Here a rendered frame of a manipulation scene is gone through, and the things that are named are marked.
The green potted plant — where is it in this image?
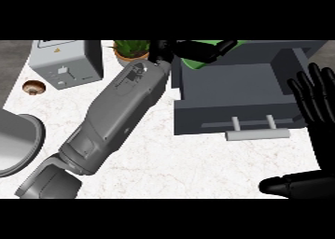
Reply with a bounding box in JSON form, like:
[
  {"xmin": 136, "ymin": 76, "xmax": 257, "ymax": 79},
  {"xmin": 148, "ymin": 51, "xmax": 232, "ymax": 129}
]
[{"xmin": 111, "ymin": 39, "xmax": 153, "ymax": 68}]

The dark grey open drawer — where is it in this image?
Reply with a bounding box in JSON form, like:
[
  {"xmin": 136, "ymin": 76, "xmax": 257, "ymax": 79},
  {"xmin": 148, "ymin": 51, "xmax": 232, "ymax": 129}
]
[{"xmin": 170, "ymin": 55, "xmax": 310, "ymax": 109}]

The dark grey drawer front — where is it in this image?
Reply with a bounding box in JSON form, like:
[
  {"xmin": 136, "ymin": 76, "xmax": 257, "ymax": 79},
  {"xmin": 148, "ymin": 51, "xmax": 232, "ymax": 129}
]
[{"xmin": 173, "ymin": 98, "xmax": 310, "ymax": 136}]

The green cup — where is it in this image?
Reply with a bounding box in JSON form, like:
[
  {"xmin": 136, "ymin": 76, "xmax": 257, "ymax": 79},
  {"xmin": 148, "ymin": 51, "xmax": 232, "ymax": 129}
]
[{"xmin": 179, "ymin": 39, "xmax": 249, "ymax": 71}]

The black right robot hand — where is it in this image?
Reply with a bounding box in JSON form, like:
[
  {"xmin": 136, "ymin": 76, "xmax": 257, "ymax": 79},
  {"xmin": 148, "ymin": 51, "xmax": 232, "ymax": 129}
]
[{"xmin": 257, "ymin": 62, "xmax": 335, "ymax": 200}]

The pale grey drawer handle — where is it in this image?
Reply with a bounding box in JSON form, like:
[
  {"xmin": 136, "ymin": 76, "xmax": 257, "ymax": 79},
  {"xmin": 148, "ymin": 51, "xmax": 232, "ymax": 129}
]
[{"xmin": 223, "ymin": 114, "xmax": 293, "ymax": 142}]

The grey metal pot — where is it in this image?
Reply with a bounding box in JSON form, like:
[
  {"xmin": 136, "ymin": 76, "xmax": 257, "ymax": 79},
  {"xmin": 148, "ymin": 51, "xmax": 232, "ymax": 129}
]
[{"xmin": 0, "ymin": 104, "xmax": 48, "ymax": 178}]

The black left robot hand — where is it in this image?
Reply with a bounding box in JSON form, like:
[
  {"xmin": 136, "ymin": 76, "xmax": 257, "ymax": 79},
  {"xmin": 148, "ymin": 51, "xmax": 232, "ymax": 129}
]
[{"xmin": 148, "ymin": 39, "xmax": 241, "ymax": 65}]

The brown mushroom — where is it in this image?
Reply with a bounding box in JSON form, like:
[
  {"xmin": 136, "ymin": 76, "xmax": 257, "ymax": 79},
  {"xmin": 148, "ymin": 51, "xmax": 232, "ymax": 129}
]
[{"xmin": 21, "ymin": 79, "xmax": 49, "ymax": 96}]

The dark grey cabinet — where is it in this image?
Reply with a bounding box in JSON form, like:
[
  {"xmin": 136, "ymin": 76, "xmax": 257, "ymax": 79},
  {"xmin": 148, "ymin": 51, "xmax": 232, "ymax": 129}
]
[{"xmin": 229, "ymin": 39, "xmax": 330, "ymax": 97}]

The grey toaster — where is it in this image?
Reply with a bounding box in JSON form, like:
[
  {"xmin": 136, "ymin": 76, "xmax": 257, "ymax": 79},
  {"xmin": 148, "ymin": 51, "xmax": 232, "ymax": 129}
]
[{"xmin": 29, "ymin": 39, "xmax": 105, "ymax": 91}]

